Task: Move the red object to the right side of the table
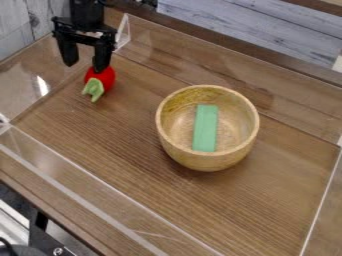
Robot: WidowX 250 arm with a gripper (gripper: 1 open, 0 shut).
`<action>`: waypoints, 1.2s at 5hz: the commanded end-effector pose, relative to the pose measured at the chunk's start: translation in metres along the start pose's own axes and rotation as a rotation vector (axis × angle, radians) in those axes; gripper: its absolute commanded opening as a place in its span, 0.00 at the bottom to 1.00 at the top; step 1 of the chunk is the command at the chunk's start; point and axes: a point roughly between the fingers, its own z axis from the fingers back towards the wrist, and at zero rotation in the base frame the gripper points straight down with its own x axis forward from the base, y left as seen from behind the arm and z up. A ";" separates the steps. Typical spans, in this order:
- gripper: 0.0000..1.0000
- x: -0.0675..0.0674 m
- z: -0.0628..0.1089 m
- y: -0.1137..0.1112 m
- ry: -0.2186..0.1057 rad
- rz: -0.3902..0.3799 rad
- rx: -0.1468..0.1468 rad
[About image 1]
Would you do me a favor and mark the black table clamp bracket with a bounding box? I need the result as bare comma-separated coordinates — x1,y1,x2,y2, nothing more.
27,211,88,256

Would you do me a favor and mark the black cable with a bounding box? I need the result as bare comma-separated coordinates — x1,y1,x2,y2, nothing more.
0,236,18,256

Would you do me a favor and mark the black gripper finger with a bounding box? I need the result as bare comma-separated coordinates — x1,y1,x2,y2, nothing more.
92,40,114,73
56,33,78,67

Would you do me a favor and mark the wooden bowl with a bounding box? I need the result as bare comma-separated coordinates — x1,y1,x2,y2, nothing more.
154,85,260,172

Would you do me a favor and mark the clear acrylic tray wall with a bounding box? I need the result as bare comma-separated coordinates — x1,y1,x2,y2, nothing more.
0,119,223,256

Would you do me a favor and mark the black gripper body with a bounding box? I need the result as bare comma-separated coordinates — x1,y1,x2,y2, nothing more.
52,0,117,46

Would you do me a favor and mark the red plush radish toy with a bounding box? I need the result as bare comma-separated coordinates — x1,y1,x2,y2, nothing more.
81,66,116,103

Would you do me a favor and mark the green rectangular block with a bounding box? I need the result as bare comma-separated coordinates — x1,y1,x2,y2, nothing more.
192,104,217,152

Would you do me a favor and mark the clear acrylic corner bracket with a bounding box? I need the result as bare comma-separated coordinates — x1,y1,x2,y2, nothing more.
114,14,130,50

